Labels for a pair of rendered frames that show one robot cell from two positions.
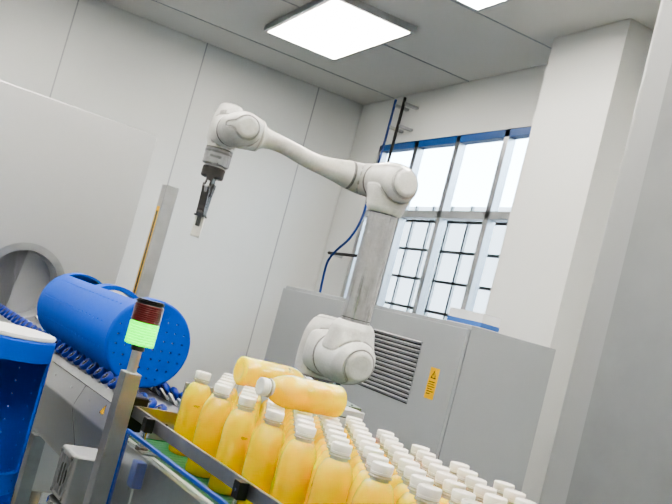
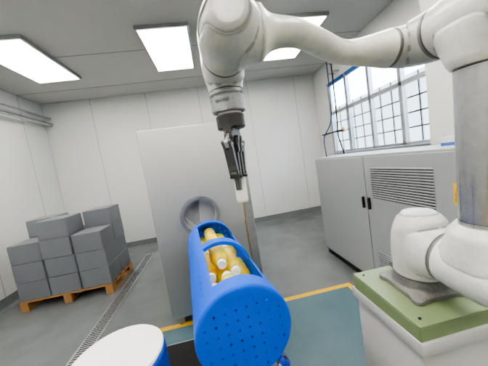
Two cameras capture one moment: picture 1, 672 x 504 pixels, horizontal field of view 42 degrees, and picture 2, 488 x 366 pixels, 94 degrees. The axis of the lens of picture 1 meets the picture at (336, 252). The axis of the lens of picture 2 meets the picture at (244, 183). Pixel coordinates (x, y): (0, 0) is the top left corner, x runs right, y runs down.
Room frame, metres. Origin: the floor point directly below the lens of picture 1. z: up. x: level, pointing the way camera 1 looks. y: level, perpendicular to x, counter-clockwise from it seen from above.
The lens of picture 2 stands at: (2.22, 0.25, 1.57)
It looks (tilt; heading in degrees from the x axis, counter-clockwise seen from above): 5 degrees down; 18
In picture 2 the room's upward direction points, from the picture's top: 9 degrees counter-clockwise
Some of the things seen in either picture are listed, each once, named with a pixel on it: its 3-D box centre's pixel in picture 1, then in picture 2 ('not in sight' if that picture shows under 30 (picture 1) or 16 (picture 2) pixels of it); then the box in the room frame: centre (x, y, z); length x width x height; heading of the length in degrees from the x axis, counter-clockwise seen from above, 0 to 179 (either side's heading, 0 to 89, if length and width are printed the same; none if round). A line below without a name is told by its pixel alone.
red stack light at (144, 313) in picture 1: (147, 313); not in sight; (1.89, 0.36, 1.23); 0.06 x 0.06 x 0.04
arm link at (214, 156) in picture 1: (217, 158); (228, 104); (2.81, 0.45, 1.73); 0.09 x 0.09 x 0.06
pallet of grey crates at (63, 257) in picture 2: not in sight; (75, 251); (4.66, 3.94, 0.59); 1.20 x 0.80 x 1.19; 116
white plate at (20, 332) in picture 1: (10, 329); (117, 357); (2.71, 0.91, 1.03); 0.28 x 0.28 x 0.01
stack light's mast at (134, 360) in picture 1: (141, 336); not in sight; (1.89, 0.36, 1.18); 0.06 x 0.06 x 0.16
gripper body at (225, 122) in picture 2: (210, 180); (232, 131); (2.81, 0.46, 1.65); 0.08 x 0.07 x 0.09; 1
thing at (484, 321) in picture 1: (473, 320); (466, 139); (4.20, -0.73, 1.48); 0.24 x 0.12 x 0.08; 34
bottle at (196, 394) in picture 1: (192, 415); not in sight; (2.20, 0.24, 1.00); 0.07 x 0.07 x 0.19
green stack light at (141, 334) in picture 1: (141, 333); not in sight; (1.89, 0.36, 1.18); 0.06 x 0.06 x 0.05
